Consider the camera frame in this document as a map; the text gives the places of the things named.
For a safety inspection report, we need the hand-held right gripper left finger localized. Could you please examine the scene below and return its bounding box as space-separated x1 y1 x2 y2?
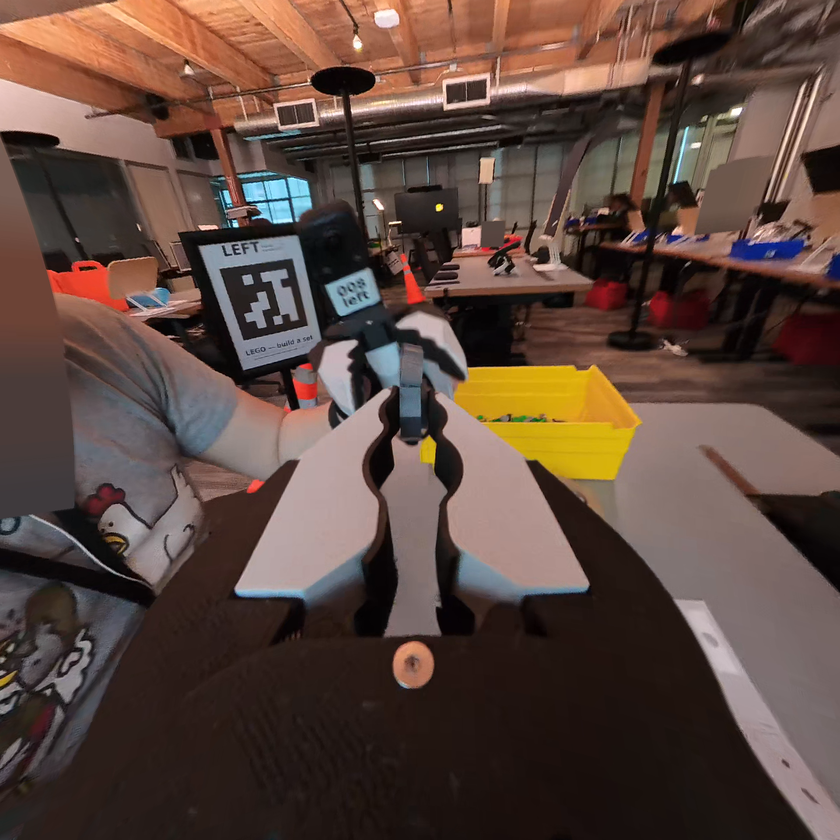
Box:
233 386 403 635

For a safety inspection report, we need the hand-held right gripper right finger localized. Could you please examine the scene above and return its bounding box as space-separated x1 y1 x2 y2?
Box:
430 390 592 608

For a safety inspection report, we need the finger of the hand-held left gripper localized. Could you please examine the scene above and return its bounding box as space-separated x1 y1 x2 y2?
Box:
317 340 382 421
399 310 471 399

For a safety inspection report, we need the dark grey brick piece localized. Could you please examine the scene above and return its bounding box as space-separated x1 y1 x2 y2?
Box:
398 343 429 445

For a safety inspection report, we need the person's left forearm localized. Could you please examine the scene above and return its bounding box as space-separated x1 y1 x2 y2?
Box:
184 387 339 481

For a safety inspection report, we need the grey desk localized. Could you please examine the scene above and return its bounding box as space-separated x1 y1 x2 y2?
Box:
384 402 840 840

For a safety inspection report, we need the paned window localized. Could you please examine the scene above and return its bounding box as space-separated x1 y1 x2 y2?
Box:
217 174 312 227

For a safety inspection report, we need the yellow plastic bin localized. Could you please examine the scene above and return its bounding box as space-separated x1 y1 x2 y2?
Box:
420 364 643 482

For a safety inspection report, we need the grey background table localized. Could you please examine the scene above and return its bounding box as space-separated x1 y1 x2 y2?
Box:
425 246 595 304

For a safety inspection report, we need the black monitor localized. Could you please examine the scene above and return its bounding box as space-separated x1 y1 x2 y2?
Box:
394 187 460 235

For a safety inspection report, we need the white air vent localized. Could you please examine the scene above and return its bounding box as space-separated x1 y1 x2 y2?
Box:
441 73 492 110
272 98 320 131

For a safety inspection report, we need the red bag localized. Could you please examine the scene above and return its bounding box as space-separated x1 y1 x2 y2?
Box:
584 279 629 311
646 289 711 331
771 311 840 366

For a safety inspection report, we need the black floor stand pole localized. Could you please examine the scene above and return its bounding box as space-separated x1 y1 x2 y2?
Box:
609 31 732 352
310 66 378 224

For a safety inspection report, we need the tan chair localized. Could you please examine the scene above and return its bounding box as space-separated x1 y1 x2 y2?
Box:
107 256 160 301

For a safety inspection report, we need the grey printed shirt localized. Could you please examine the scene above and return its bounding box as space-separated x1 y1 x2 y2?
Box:
0 292 240 808

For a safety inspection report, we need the orange bag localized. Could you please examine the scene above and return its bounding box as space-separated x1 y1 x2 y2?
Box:
48 260 129 312

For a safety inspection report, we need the white instruction booklet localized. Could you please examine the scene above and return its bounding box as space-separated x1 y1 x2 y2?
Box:
675 598 840 840

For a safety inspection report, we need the long wooden table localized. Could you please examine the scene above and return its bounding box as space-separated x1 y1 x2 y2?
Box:
598 236 840 293

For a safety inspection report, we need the blue plastic bin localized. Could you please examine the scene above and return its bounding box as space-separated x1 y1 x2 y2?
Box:
730 238 806 261

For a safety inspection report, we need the silver air duct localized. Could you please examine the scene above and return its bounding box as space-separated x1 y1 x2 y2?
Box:
233 62 657 139

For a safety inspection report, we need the black strap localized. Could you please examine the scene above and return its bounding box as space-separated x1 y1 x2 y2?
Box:
0 548 155 608

